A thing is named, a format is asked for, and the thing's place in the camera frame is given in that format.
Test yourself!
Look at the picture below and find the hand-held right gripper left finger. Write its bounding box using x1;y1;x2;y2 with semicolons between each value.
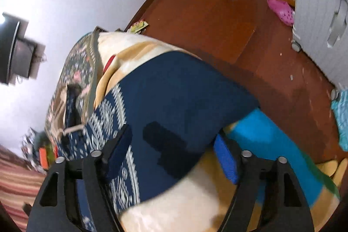
26;125;134;232

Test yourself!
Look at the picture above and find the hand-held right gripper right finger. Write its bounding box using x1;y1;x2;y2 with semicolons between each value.
214;130;316;232

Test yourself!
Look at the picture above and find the navy patterned sweater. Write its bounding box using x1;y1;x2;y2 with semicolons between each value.
56;51;260;232

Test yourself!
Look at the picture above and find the cream printed blanket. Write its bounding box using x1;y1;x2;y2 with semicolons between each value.
95;31;341;232

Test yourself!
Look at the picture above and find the pile of assorted clutter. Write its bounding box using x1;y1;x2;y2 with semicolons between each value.
21;127;58;170

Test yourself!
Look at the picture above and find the dark floral bedspread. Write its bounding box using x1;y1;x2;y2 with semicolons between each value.
45;32;100;140

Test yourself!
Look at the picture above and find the yellow slipper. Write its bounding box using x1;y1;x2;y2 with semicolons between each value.
317;160;339;177
333;158;348;187

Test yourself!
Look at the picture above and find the striped red curtain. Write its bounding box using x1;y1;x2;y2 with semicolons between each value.
0;145;47;230

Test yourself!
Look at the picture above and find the teal cloth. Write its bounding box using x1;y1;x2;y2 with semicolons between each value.
330;89;348;152

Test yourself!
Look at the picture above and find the colourful printed packet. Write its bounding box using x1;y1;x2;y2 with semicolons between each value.
128;19;149;34

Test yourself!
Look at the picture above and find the white wardrobe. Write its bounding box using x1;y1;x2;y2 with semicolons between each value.
288;0;348;94

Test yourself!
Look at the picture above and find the black wall television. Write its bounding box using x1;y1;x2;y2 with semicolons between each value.
0;12;45;86

